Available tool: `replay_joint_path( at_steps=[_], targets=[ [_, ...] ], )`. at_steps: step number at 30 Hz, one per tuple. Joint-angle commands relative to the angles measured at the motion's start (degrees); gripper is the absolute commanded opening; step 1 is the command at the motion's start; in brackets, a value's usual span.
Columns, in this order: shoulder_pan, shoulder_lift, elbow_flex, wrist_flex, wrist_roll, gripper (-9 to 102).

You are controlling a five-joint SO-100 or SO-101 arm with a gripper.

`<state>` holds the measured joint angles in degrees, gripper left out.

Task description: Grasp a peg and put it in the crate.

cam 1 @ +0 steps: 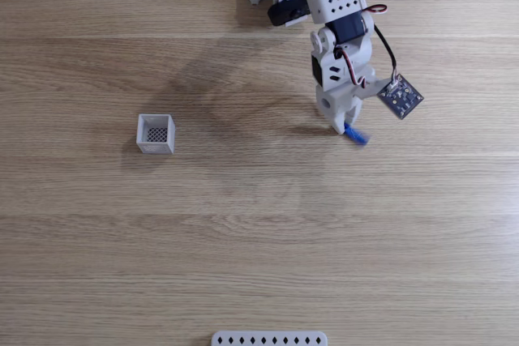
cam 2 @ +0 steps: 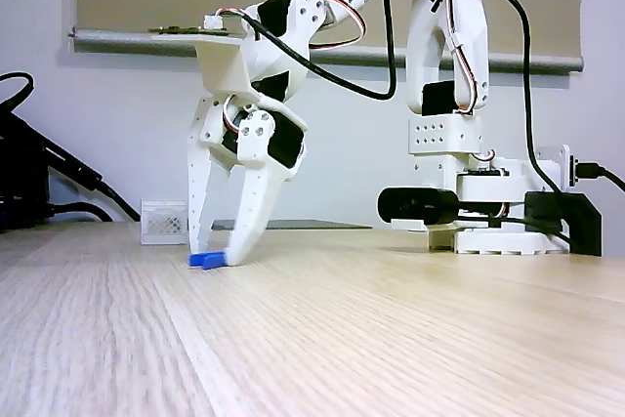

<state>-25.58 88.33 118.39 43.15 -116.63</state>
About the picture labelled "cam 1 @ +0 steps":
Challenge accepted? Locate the blue peg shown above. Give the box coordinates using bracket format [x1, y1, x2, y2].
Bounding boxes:
[343, 121, 371, 147]

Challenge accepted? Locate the small white lattice crate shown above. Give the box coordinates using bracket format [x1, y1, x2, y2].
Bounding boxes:
[135, 113, 177, 156]

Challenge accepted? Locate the white perforated plate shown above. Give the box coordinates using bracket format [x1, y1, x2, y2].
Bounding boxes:
[210, 330, 328, 346]

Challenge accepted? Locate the square camera circuit board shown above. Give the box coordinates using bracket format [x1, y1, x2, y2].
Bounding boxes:
[376, 73, 426, 122]

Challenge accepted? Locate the black cylindrical camera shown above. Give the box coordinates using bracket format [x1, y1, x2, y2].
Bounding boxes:
[266, 0, 311, 28]

